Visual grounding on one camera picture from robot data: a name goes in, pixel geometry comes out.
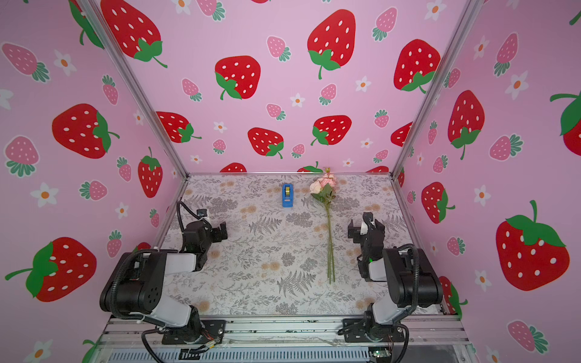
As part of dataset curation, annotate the artificial pink flower bouquet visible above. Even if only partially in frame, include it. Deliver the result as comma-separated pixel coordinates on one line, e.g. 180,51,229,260
310,168,337,284

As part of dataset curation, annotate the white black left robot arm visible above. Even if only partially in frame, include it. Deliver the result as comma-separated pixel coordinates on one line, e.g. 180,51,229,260
99,220,228,346

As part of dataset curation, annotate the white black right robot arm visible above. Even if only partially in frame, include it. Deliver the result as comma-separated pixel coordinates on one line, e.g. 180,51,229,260
338,213,443,343

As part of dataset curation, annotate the blue tape dispenser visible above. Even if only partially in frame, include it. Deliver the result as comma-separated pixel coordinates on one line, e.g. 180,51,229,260
281,184,294,208

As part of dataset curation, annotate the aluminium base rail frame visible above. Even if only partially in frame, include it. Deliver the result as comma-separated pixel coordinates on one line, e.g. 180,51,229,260
94,315,478,362

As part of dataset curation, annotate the aluminium corner post right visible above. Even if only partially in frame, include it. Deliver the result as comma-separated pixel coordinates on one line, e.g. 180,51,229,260
391,0,484,181

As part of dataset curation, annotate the aluminium corner post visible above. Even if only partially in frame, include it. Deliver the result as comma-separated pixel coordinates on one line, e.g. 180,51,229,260
79,0,189,180
391,0,484,181

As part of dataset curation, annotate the aluminium corner post left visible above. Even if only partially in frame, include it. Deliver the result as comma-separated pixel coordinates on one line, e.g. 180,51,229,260
79,0,189,180

